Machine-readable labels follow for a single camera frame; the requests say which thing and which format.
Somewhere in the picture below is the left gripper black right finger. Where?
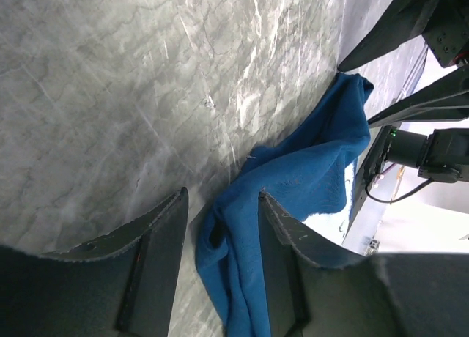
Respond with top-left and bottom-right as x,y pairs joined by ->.
259,192 -> 468,336

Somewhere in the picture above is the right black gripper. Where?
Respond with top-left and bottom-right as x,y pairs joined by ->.
338,0 -> 468,128

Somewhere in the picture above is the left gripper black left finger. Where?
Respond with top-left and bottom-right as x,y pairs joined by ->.
1,188 -> 188,336

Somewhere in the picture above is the dark blue t shirt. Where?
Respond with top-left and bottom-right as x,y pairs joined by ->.
196,73 -> 374,336

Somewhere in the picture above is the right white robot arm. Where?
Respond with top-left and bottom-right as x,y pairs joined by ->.
339,0 -> 468,183

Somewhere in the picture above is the black base beam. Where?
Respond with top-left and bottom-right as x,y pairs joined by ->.
347,126 -> 391,234

